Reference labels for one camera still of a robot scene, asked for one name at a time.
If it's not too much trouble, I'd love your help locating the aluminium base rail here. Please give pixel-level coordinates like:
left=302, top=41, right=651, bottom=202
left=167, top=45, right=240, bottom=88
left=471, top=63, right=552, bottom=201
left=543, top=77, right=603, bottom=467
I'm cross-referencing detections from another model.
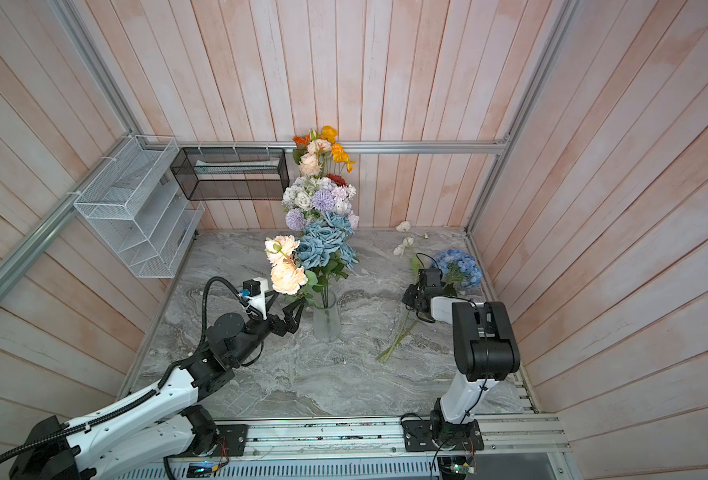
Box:
left=71, top=413, right=571, bottom=480

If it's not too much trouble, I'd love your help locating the cream rose spray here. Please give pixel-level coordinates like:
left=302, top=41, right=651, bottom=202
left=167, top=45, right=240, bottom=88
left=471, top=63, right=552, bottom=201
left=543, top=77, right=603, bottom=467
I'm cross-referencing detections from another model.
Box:
left=264, top=235, right=322, bottom=308

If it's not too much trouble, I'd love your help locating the dusty blue rose bunch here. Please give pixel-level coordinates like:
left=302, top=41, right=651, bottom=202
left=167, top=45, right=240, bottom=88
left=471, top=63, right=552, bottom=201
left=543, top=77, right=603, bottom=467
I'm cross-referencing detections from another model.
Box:
left=295, top=213, right=359, bottom=308

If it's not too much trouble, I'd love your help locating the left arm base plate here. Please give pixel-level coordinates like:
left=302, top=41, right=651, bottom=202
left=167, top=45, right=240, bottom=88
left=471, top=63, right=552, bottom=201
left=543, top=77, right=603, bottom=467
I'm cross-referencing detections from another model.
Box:
left=173, top=424, right=249, bottom=460

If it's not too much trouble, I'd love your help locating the blue hydrangea stem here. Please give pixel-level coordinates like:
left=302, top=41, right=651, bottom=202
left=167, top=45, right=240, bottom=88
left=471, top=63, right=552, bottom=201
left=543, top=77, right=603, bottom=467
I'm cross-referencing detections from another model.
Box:
left=376, top=249, right=483, bottom=363

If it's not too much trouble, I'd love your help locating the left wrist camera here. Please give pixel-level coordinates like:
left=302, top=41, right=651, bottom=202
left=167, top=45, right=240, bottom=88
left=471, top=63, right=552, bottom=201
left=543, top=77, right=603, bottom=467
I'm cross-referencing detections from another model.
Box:
left=241, top=277, right=269, bottom=320

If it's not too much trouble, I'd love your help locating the clear glass vase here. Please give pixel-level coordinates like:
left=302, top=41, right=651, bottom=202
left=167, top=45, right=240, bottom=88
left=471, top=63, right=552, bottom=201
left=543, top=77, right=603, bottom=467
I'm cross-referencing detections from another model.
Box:
left=312, top=291, right=342, bottom=342

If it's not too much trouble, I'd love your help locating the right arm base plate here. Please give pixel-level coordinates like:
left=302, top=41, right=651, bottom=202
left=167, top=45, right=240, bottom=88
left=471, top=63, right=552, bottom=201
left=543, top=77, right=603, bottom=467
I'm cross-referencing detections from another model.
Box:
left=399, top=413, right=485, bottom=452

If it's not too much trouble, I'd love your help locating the lilac pompom flower spray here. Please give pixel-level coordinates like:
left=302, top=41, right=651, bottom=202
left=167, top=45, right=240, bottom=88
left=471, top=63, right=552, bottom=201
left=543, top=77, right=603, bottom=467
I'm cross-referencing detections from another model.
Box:
left=282, top=176, right=338, bottom=231

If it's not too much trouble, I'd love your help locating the black mesh wall basket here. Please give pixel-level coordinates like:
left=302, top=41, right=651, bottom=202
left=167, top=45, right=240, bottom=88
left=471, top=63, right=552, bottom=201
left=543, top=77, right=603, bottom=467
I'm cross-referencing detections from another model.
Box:
left=170, top=147, right=290, bottom=201

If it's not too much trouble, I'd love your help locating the white wire shelf rack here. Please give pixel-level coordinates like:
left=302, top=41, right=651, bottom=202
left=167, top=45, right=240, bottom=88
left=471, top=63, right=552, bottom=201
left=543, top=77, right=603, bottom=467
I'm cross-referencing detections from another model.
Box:
left=74, top=135, right=204, bottom=279

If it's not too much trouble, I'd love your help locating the orange gerbera stem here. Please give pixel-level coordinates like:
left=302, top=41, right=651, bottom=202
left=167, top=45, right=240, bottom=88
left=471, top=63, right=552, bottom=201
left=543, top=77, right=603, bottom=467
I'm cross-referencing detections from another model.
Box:
left=293, top=135, right=311, bottom=149

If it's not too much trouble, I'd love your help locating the yellow poppy spray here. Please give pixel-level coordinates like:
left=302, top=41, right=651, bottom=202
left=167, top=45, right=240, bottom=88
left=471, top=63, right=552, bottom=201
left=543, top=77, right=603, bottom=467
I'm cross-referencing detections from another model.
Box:
left=319, top=125, right=356, bottom=175

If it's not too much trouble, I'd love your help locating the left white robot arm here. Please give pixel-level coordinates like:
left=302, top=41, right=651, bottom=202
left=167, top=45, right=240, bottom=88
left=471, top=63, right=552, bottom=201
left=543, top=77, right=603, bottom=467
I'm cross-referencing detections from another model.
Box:
left=9, top=299, right=306, bottom=479

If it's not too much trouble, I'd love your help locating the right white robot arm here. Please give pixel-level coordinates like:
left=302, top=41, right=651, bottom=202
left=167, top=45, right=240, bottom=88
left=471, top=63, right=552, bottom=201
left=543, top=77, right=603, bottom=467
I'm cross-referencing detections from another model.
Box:
left=402, top=267, right=521, bottom=430

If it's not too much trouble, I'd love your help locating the red gerbera stem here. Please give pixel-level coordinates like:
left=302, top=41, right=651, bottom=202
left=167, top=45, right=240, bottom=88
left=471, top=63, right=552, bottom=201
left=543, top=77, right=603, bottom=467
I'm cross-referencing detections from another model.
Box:
left=327, top=174, right=348, bottom=187

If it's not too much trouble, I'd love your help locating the peach rose spray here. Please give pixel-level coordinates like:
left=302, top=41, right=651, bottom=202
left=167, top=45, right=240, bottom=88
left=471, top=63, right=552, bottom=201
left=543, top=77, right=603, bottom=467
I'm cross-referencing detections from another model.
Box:
left=293, top=129, right=325, bottom=177

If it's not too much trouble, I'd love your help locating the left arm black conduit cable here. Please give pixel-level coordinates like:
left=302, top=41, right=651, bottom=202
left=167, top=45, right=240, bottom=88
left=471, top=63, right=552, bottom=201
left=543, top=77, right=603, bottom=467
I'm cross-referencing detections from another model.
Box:
left=0, top=275, right=253, bottom=480

